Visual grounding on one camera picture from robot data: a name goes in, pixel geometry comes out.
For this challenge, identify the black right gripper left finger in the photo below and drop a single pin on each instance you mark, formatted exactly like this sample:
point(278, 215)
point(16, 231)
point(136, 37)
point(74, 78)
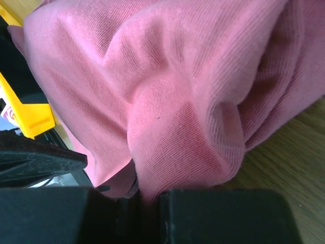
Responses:
point(65, 215)

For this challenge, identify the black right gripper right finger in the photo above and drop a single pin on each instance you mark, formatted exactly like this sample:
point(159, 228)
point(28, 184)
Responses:
point(226, 216)

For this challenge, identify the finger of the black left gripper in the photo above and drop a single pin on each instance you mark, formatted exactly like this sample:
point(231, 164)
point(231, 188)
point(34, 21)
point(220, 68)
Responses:
point(26, 162)

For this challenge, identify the light pink t shirt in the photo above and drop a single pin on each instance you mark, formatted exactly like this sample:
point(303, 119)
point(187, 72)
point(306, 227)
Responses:
point(166, 94)

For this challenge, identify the yellow plastic basket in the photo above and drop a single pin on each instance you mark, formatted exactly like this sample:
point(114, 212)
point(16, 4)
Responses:
point(23, 103)

